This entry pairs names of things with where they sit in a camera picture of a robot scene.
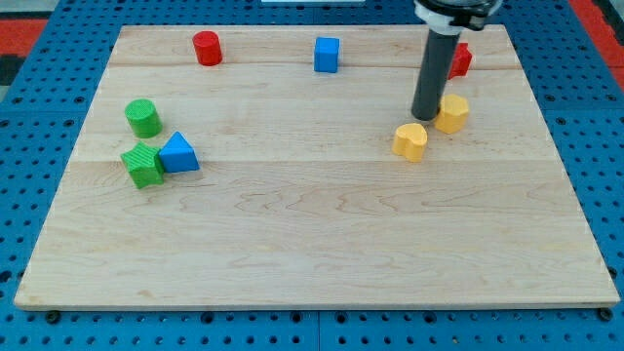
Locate yellow heart block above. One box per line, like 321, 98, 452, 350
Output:
391, 123, 428, 163

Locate yellow hexagon block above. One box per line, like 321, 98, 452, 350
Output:
434, 94, 470, 134

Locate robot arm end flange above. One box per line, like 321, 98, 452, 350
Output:
413, 0, 503, 36

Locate wooden board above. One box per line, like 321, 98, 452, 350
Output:
15, 25, 619, 311

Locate blue cube block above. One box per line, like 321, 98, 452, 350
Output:
313, 37, 340, 73

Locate blue triangle block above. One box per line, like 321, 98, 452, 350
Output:
159, 132, 200, 174

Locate red cylinder block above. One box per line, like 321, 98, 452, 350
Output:
192, 30, 222, 66

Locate green star block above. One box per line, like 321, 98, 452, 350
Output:
121, 141, 164, 189

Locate green cylinder block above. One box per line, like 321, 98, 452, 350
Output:
124, 98, 163, 138

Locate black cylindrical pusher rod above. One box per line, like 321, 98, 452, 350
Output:
411, 29, 460, 123

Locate red star block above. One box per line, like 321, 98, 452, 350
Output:
448, 43, 473, 80

